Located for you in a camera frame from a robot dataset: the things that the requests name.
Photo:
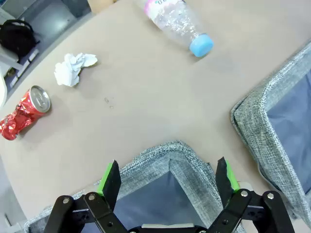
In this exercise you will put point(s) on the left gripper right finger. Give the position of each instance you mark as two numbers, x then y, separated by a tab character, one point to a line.
224	184

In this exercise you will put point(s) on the white paper ball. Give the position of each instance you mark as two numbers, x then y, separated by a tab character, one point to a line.
70	70

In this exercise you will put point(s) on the black backpack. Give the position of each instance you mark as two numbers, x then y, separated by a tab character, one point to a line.
17	36

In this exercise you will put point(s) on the grey fabric basket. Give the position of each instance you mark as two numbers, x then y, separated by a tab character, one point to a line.
155	157
257	116

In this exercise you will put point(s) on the clear bottle blue cap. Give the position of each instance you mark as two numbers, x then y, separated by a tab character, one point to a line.
172	21

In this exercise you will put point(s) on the person's right hand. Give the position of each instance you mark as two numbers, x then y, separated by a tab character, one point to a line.
100	4

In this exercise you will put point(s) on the crushed red soda can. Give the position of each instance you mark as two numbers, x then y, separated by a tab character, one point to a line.
24	114

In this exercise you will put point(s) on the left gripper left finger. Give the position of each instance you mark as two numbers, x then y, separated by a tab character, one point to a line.
108	187

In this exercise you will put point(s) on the white power strip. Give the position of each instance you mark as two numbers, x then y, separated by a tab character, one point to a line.
24	66

